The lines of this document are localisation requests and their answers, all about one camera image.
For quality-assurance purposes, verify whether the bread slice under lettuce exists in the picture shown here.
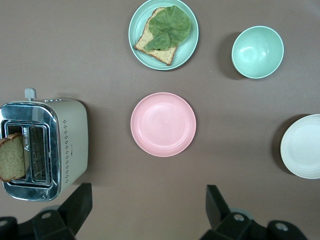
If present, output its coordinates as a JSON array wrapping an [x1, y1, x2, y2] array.
[[133, 6, 179, 67]]

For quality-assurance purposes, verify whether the bread slice in toaster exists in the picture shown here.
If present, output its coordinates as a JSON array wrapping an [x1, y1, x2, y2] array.
[[0, 132, 27, 183]]

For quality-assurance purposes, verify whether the green lettuce leaf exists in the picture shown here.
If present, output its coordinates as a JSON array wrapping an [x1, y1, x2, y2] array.
[[144, 5, 192, 52]]

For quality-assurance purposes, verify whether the beige and chrome toaster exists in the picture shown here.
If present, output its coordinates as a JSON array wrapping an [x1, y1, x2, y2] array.
[[0, 87, 90, 202]]

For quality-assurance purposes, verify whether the light green bowl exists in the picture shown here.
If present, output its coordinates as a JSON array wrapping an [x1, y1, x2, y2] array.
[[231, 25, 285, 80]]

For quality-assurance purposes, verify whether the beige plate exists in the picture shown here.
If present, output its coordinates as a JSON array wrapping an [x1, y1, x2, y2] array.
[[279, 114, 320, 180]]

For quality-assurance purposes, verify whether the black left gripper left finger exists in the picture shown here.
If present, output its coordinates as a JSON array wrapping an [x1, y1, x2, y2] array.
[[0, 183, 93, 240]]

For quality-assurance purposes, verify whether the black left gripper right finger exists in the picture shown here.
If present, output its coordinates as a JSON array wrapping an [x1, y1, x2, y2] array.
[[199, 184, 308, 240]]

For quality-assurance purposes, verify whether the pink plate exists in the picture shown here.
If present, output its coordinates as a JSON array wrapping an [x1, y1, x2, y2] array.
[[130, 92, 197, 158]]

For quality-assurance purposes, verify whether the light green plate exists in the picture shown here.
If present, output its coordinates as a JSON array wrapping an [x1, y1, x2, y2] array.
[[128, 0, 200, 71]]

